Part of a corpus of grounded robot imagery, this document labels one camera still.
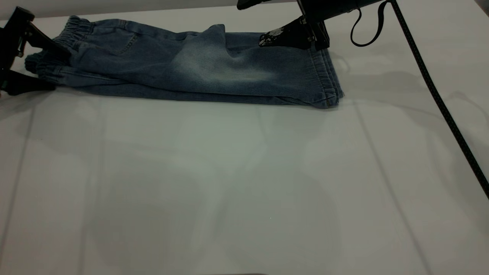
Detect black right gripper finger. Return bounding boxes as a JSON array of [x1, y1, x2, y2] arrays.
[[259, 17, 330, 50], [236, 0, 273, 10]]

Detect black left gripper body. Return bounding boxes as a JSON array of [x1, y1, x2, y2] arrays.
[[0, 19, 21, 77]]

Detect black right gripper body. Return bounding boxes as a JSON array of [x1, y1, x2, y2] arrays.
[[297, 0, 384, 23]]

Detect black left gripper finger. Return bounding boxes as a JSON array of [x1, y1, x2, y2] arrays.
[[0, 71, 56, 96], [11, 7, 71, 58]]

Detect blue denim shorts with print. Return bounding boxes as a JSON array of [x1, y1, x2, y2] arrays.
[[25, 15, 344, 109]]

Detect thin black cable loop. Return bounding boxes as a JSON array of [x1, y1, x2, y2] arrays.
[[350, 0, 389, 47]]

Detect black braided cable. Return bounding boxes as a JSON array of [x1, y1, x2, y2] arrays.
[[389, 0, 489, 200]]

